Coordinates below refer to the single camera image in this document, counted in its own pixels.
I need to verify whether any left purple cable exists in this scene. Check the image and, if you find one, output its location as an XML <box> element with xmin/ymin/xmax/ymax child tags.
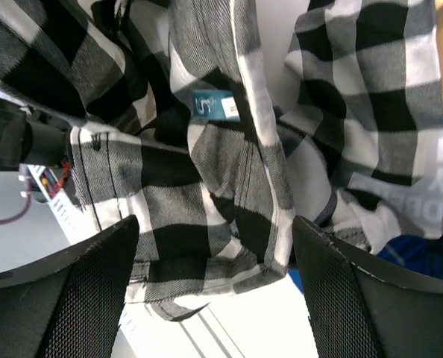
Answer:
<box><xmin>0</xmin><ymin>175</ymin><xmax>34</xmax><ymax>227</ymax></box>

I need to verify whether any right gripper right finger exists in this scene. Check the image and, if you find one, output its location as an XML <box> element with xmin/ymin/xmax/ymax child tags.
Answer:
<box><xmin>292</xmin><ymin>216</ymin><xmax>443</xmax><ymax>357</ymax></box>

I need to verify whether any aluminium mounting rail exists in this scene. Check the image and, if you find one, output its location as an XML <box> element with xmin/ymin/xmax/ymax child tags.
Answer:
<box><xmin>112</xmin><ymin>304</ymin><xmax>244</xmax><ymax>358</ymax></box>

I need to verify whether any slotted grey cable duct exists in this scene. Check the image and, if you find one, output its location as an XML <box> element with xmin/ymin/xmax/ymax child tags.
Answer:
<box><xmin>26</xmin><ymin>165</ymin><xmax>95</xmax><ymax>245</ymax></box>

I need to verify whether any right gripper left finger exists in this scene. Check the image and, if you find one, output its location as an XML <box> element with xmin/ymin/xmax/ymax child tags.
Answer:
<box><xmin>0</xmin><ymin>216</ymin><xmax>139</xmax><ymax>357</ymax></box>

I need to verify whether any black white checkered shirt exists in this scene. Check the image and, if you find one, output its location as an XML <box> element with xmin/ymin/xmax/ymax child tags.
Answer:
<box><xmin>0</xmin><ymin>1</ymin><xmax>443</xmax><ymax>321</ymax></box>

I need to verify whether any blue plaid shirt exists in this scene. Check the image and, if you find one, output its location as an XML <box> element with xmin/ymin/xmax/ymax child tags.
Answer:
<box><xmin>377</xmin><ymin>235</ymin><xmax>443</xmax><ymax>280</ymax></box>

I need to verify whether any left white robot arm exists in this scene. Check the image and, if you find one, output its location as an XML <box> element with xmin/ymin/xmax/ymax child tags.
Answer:
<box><xmin>0</xmin><ymin>98</ymin><xmax>69</xmax><ymax>172</ymax></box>

